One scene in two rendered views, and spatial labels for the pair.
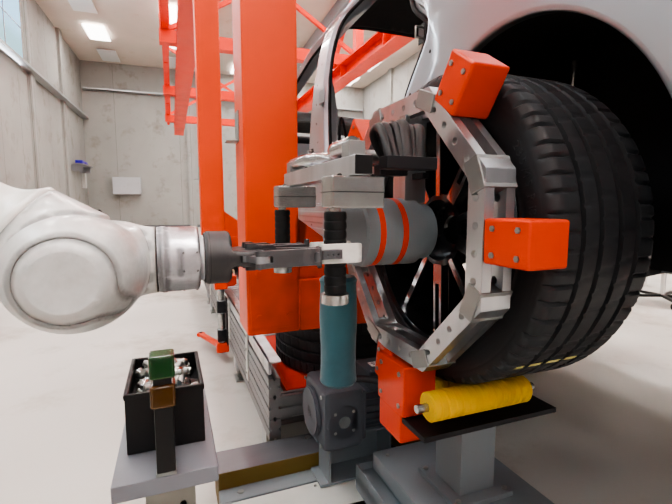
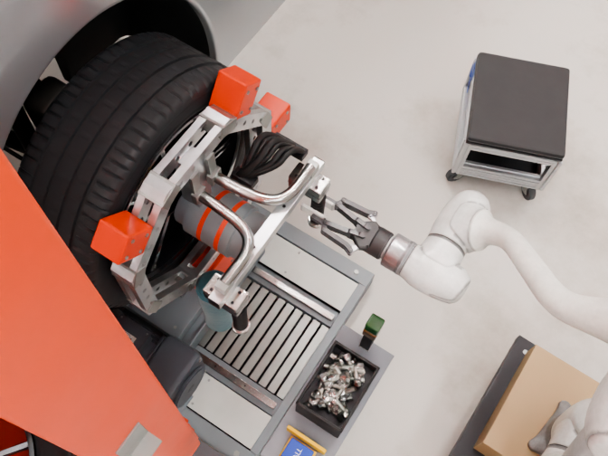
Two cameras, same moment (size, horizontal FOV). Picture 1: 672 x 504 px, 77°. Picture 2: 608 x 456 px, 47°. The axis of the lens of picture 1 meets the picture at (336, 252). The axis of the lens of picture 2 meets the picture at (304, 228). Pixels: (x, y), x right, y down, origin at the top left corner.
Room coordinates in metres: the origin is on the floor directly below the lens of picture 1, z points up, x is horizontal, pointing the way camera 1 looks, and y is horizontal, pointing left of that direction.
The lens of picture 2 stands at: (1.20, 0.58, 2.38)
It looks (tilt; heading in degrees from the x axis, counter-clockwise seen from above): 65 degrees down; 230
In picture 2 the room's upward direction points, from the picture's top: 5 degrees clockwise
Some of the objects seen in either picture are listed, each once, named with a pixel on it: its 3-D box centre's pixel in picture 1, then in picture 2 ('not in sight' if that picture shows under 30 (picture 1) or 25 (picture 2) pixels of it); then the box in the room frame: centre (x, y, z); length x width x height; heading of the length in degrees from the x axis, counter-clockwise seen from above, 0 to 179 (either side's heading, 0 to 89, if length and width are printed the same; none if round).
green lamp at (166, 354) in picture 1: (161, 364); (374, 324); (0.68, 0.29, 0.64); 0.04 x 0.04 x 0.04; 21
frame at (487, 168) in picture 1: (408, 231); (200, 206); (0.90, -0.16, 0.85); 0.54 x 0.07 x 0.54; 21
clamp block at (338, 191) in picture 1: (352, 191); (308, 182); (0.67, -0.03, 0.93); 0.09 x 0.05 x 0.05; 111
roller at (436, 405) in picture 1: (477, 397); not in sight; (0.83, -0.29, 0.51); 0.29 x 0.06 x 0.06; 111
